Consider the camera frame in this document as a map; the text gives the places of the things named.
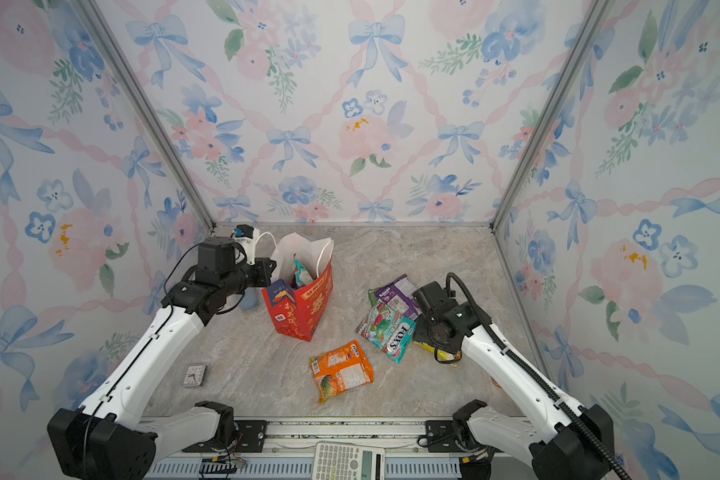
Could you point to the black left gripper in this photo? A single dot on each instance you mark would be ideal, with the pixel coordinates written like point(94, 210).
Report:
point(265, 267)

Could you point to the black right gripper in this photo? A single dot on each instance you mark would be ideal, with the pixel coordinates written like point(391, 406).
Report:
point(420, 334)

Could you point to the teal Fox's candy packet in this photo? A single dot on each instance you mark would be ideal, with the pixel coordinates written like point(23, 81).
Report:
point(301, 275)

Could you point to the red paper gift bag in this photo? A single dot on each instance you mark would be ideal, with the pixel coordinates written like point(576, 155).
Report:
point(296, 313)

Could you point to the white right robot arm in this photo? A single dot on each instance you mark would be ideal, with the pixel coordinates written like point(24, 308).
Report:
point(557, 437)

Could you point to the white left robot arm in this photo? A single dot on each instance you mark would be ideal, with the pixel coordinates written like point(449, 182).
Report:
point(106, 436)

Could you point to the yellow nut snack packet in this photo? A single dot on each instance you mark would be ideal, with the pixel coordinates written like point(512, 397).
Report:
point(440, 356)

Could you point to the light blue oblong object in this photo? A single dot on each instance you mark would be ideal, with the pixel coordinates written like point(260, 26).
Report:
point(249, 300)

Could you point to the purple snack packet back label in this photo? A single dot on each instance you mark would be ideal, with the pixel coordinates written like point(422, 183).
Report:
point(398, 295)

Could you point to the pink fruit candy packet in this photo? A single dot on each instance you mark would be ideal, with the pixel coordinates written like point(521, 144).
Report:
point(388, 330)

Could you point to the small square clock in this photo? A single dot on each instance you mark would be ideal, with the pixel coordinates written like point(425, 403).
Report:
point(194, 376)

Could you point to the orange snack packet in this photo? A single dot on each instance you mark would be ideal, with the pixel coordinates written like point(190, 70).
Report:
point(340, 370)

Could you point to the white calculator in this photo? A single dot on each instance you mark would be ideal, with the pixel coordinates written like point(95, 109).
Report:
point(341, 461)

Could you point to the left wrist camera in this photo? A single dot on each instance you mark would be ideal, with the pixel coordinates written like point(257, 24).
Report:
point(249, 237)

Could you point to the aluminium left corner post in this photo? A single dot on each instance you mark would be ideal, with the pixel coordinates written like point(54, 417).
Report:
point(93, 19)

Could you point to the aluminium corner post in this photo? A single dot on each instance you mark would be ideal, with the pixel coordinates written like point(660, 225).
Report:
point(93, 19)
point(585, 39)

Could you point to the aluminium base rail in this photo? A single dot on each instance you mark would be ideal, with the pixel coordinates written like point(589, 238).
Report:
point(283, 448)

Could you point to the aluminium right corner post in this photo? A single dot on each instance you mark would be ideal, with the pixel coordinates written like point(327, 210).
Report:
point(585, 39)

